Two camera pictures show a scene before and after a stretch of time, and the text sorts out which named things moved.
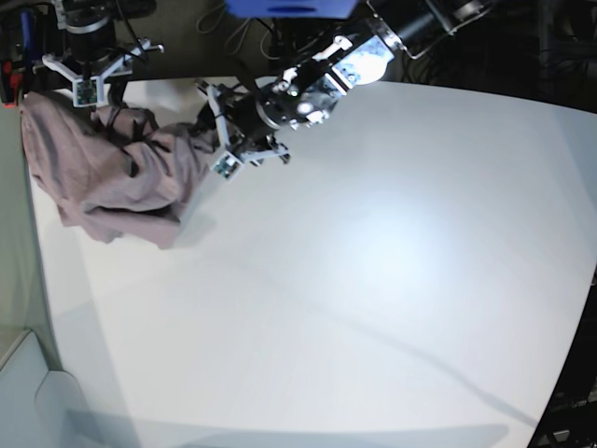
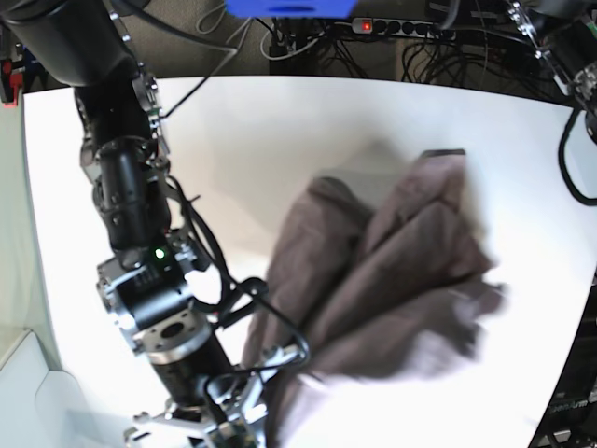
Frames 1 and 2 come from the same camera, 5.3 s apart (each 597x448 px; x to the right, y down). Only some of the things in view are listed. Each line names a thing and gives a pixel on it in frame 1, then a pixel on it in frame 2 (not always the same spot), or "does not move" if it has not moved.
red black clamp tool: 11,78 does not move
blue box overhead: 291,8 does not move
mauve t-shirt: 113,171 -> 351,297
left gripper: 91,58 -> 212,352
